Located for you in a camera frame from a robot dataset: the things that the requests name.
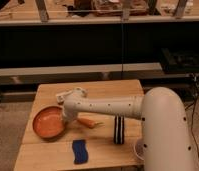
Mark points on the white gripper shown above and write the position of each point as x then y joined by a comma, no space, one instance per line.
69,117

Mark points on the orange ceramic bowl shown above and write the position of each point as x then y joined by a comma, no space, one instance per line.
48,122

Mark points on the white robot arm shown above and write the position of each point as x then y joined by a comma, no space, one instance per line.
165,133

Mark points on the orange toy carrot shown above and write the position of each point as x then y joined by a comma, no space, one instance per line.
88,123

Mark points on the white plastic bottle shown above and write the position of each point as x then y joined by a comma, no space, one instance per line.
76,92

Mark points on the wooden table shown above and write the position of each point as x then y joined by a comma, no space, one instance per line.
36,154

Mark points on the blue sponge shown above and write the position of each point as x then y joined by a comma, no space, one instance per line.
80,151

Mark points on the black white striped cloth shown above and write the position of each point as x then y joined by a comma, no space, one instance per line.
118,130

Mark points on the white cup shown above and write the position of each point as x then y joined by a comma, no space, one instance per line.
138,149

